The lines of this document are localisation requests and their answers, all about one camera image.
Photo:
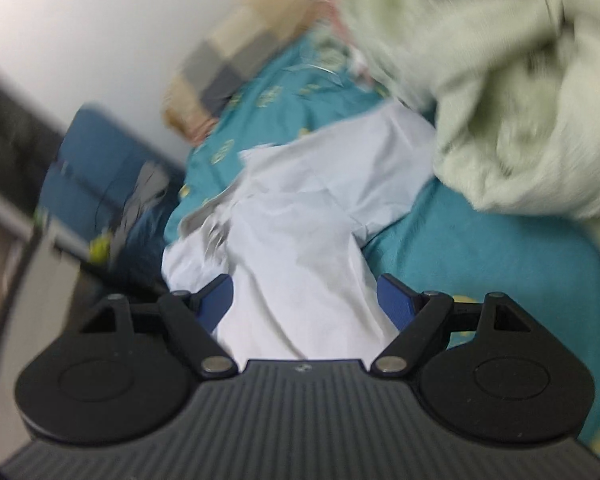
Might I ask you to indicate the dark furniture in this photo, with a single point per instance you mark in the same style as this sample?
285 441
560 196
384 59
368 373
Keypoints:
10 135

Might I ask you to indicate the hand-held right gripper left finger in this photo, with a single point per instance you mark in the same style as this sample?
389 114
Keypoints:
219 296

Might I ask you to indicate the teal patterned bed sheet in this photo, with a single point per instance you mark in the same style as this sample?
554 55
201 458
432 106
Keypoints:
470 260

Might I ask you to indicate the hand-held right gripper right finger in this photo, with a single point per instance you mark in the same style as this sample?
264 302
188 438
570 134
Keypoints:
393 296

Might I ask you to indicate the blue cartoon print cloth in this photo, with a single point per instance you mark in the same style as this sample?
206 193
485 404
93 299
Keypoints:
110 185

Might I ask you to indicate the checkered beige grey pillow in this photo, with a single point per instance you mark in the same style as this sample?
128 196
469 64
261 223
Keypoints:
230 50

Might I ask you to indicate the pale green blanket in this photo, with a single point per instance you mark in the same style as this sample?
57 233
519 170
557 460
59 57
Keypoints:
500 80

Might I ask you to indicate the white shirt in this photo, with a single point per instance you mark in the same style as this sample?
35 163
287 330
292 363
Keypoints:
285 240

